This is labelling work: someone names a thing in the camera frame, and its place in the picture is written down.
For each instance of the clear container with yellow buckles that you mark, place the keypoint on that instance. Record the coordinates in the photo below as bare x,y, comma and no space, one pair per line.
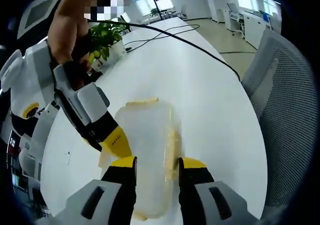
147,135

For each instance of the white plant pot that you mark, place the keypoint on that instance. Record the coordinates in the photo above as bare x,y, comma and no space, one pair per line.
117,51

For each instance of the white office chair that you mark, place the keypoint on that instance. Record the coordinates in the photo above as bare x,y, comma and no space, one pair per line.
235,12

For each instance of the white ceiling vent panel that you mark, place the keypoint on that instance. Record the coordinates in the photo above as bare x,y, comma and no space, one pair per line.
37,15

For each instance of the grey mesh office chair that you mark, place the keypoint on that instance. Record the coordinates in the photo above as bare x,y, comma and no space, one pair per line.
282,105

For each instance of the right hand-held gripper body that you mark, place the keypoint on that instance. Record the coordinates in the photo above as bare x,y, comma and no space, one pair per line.
27,72

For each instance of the green potted plant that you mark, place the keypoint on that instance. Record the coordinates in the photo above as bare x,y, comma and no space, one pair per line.
105,32

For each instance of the person's right hand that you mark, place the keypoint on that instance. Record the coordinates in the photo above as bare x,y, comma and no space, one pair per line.
75,72

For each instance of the white office cabinet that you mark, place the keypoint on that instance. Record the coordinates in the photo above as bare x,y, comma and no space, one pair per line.
255,27

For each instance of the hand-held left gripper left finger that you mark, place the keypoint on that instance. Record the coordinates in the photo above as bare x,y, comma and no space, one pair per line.
120,175

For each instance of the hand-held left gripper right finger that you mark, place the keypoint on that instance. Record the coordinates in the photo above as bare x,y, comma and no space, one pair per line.
192,177

